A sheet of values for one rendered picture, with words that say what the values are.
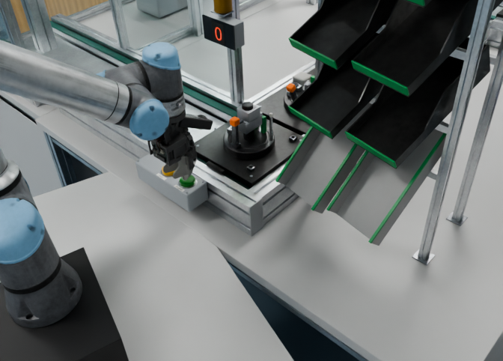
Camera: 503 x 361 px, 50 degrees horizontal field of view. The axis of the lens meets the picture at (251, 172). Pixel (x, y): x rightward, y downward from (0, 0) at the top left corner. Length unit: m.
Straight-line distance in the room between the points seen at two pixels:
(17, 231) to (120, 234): 0.43
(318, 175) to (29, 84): 0.67
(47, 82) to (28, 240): 0.30
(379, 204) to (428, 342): 0.30
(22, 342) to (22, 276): 0.15
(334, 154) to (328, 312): 0.35
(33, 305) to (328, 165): 0.69
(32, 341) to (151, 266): 0.33
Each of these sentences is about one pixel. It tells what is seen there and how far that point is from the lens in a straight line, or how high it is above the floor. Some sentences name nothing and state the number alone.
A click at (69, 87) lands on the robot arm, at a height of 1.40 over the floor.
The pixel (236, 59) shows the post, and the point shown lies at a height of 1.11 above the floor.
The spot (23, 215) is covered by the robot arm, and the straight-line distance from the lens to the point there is 1.08.
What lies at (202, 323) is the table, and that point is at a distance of 1.21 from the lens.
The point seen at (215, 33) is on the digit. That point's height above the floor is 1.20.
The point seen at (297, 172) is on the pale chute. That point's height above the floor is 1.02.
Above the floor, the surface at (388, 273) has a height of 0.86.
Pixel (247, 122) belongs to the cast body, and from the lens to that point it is 1.41.
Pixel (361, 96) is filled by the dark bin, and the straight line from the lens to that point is 1.14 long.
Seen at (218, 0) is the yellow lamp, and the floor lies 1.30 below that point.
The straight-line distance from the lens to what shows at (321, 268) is 1.30.
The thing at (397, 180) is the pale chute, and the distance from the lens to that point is 1.20.
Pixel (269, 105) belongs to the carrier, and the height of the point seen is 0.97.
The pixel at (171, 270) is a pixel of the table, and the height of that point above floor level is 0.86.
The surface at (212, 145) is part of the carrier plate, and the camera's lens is 1.48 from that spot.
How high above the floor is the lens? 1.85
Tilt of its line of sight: 40 degrees down
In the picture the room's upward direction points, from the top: 3 degrees counter-clockwise
